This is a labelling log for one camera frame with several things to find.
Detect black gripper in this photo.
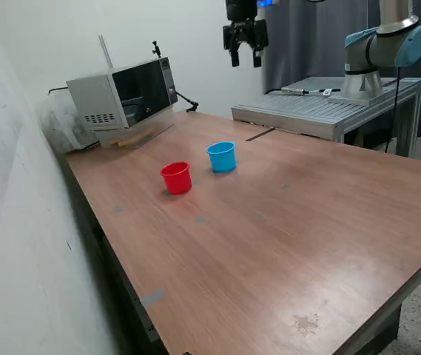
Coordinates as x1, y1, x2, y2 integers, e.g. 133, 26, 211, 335
223, 0, 269, 69

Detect grey curtain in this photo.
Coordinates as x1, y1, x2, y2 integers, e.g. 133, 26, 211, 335
263, 0, 421, 138

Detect aluminium profile robot table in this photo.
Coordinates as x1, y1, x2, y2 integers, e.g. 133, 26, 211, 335
231, 76, 421, 158

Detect dark flat strip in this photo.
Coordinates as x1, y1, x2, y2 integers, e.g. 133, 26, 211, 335
246, 127, 275, 142

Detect aluminium robot mounting plate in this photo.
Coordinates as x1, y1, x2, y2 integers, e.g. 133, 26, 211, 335
327, 92, 383, 107

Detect blue plastic cup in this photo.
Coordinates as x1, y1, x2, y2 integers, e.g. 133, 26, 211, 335
206, 141, 238, 173

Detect silver microwave oven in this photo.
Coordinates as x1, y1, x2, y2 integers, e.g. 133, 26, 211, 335
65, 56, 179, 131

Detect light wooden stick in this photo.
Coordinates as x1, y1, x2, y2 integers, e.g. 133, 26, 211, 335
109, 126, 158, 148

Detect thin white rod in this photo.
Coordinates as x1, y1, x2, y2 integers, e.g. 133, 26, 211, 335
98, 34, 115, 71

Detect red plastic cup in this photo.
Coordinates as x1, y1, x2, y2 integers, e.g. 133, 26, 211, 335
160, 160, 192, 195

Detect clear plastic bag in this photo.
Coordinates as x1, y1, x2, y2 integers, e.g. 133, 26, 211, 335
34, 90, 100, 155

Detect long blue tape strip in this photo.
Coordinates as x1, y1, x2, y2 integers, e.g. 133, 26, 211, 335
141, 288, 166, 308

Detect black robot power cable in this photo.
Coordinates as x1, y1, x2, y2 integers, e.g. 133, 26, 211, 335
263, 87, 344, 95

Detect black hanging arm cable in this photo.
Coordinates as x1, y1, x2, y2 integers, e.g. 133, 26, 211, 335
385, 65, 402, 153

